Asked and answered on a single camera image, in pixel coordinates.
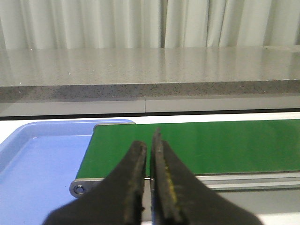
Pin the green conveyor belt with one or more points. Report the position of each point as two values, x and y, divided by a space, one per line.
204 147

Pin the grey conveyor aluminium frame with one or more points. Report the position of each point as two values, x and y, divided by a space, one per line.
273 196

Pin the blue plastic tray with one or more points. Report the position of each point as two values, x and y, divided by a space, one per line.
38 161

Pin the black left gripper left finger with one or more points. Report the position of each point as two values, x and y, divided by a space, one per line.
117 200

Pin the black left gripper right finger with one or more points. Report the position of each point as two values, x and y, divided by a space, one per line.
179 198

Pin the grey stone counter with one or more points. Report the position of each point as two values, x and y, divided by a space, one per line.
112 81

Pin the white pleated curtain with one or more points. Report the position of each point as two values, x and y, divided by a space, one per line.
49 24

